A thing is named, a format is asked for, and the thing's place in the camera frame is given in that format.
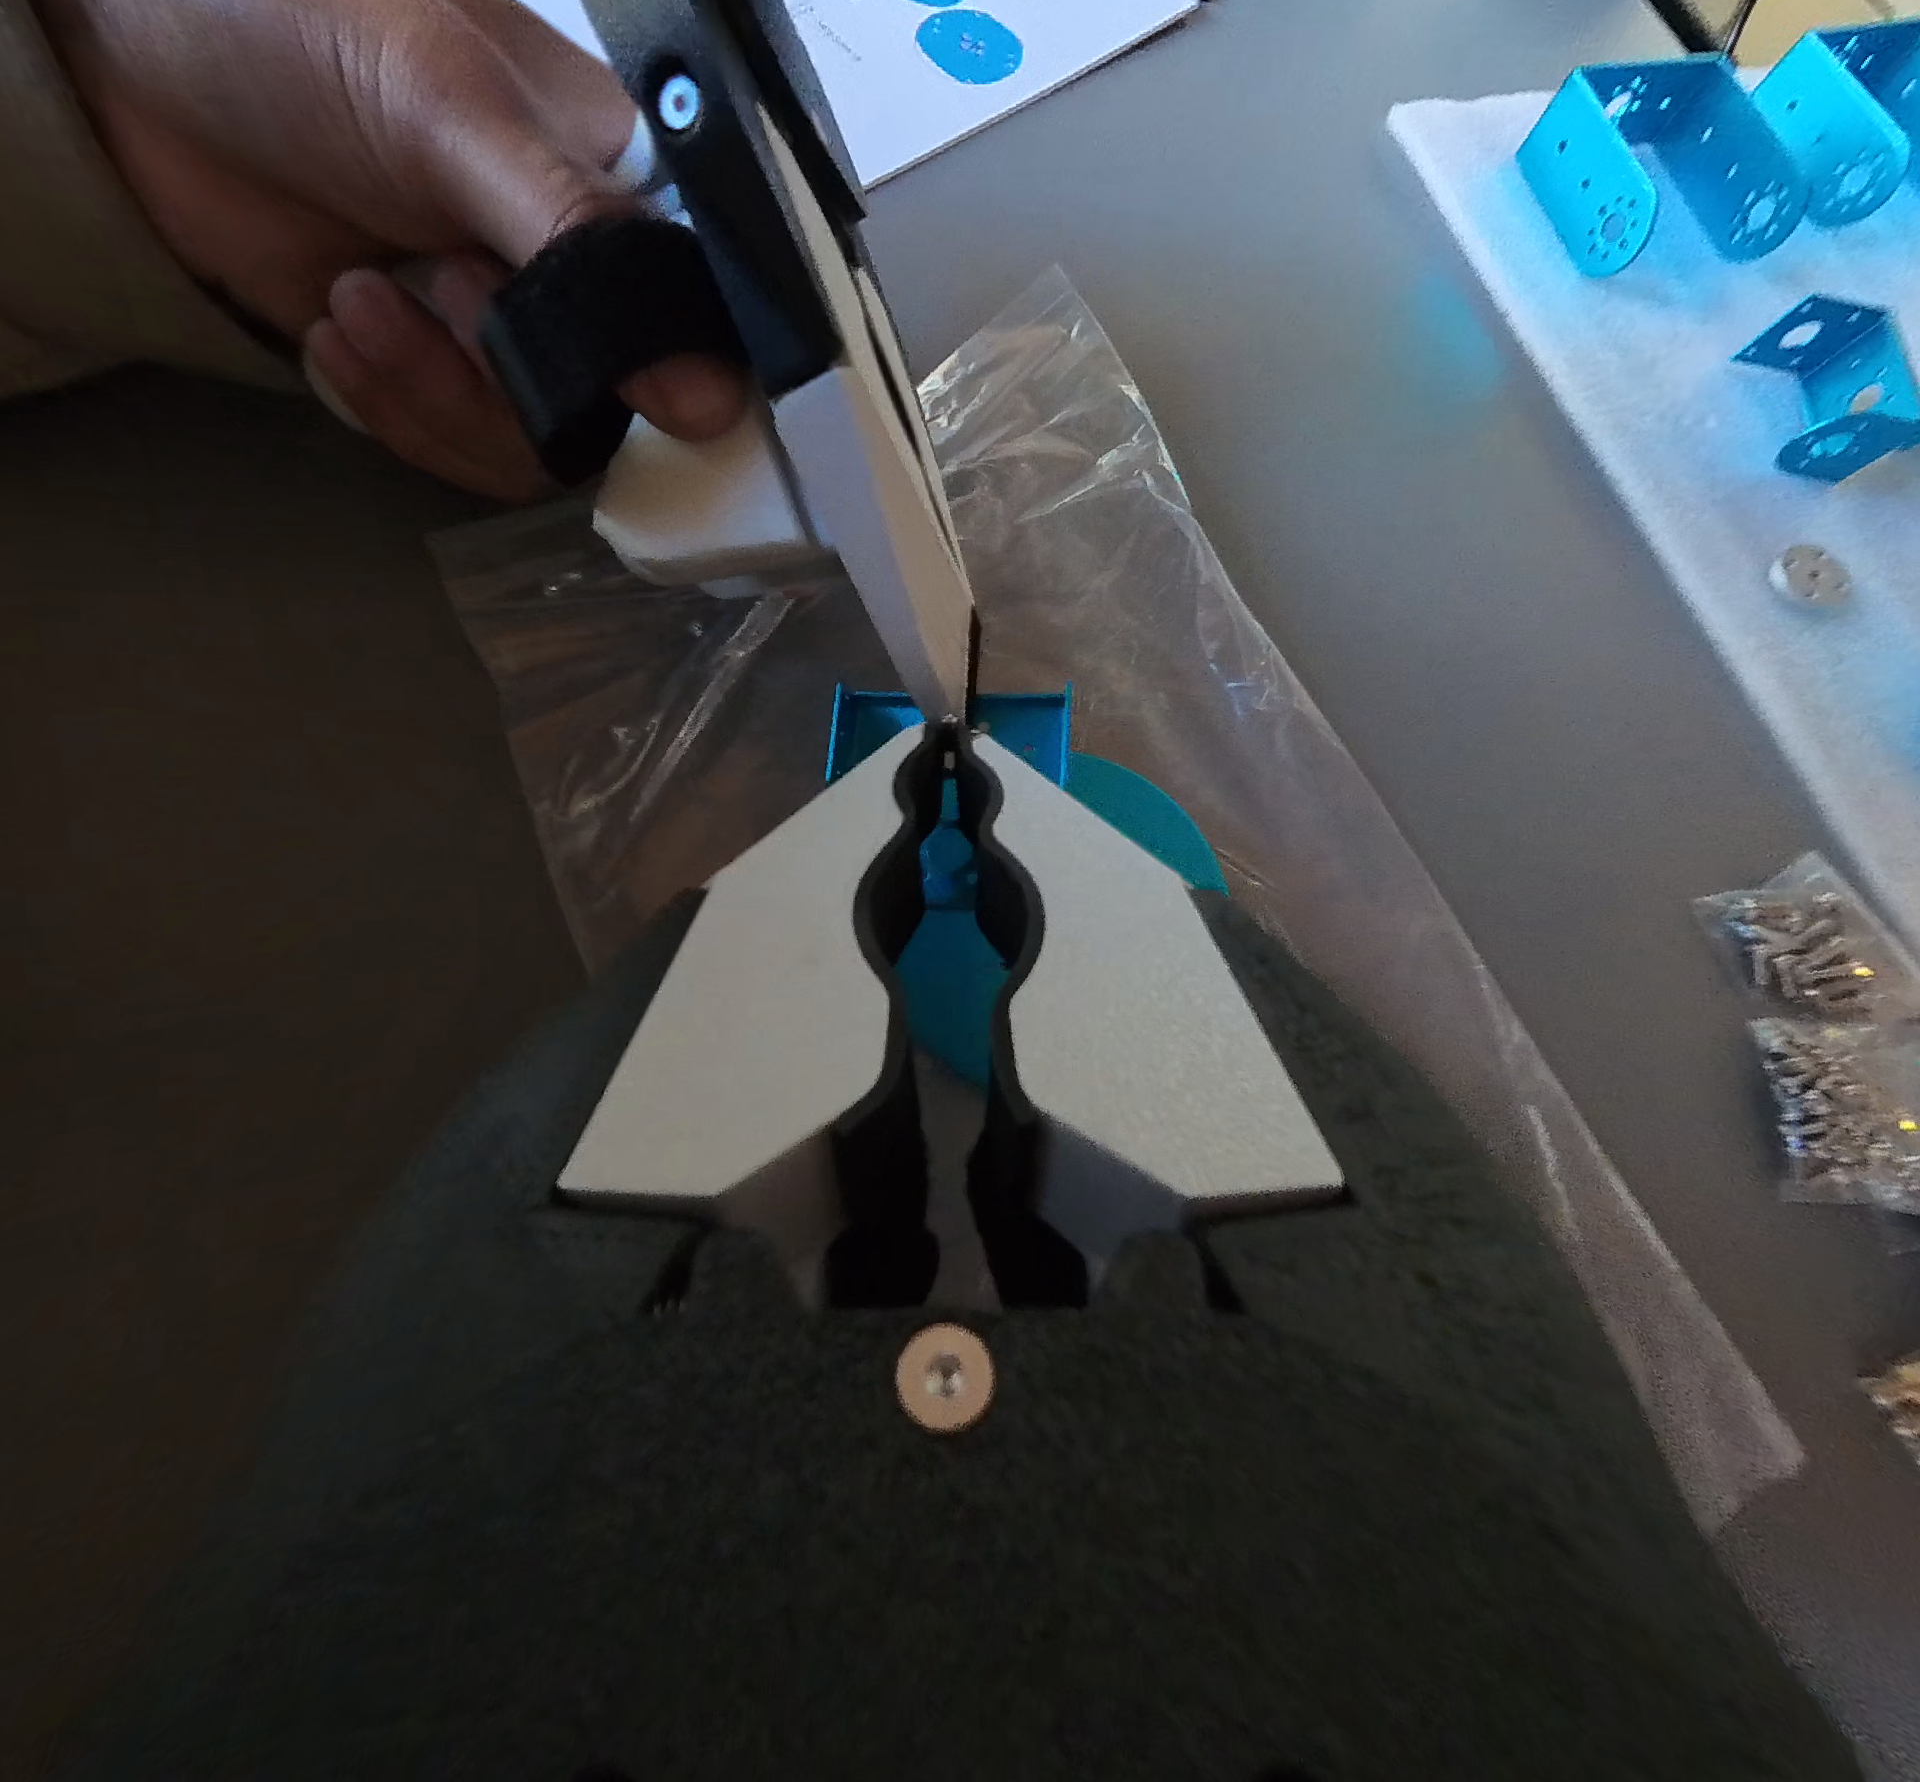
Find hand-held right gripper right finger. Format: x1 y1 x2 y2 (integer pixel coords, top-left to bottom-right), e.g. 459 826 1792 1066
974 733 1350 1308

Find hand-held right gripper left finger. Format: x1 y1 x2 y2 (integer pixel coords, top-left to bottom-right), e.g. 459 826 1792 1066
556 724 950 1308

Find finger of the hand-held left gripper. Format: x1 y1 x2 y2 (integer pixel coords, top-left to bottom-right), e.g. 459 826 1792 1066
751 114 982 720
860 265 982 645

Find blue round metal plate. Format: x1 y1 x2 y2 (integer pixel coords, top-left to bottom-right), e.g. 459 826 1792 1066
895 757 1229 1087

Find blue U-shaped metal bracket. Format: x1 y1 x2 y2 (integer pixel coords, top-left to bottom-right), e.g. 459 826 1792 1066
824 683 1074 915

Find grey desk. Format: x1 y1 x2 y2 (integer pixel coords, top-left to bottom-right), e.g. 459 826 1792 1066
0 0 1920 1782

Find person's left hand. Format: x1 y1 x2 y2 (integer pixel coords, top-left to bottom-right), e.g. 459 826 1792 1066
0 0 751 501

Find clear plastic bag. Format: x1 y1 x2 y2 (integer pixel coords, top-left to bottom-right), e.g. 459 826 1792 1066
428 265 1801 1530

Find white paper sheet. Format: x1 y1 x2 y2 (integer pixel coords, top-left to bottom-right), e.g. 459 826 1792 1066
292 0 1204 192

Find pile of clear screw bags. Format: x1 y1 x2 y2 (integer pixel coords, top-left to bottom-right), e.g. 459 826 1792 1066
1694 854 1920 1456

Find white foam tray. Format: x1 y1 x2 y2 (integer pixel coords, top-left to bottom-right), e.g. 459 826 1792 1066
1390 58 1920 885

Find blue rounded metal bracket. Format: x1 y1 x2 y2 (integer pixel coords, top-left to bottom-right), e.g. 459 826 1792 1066
1748 18 1920 230
1513 58 1811 282

